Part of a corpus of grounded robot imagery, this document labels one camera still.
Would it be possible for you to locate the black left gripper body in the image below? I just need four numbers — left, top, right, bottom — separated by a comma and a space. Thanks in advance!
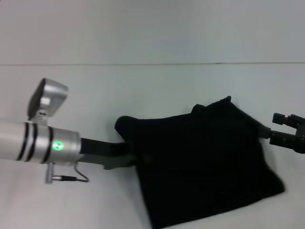
77, 137, 139, 171

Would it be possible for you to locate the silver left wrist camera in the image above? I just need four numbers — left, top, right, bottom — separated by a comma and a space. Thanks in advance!
28, 78, 69, 126

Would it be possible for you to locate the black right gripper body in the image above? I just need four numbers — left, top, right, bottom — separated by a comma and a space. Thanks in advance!
292, 118, 305, 154

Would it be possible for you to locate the black t-shirt with FREE print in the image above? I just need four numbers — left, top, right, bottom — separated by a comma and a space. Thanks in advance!
114, 95, 286, 229

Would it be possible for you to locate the dark red left arm cable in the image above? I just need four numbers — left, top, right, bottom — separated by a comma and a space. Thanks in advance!
45, 162, 90, 185

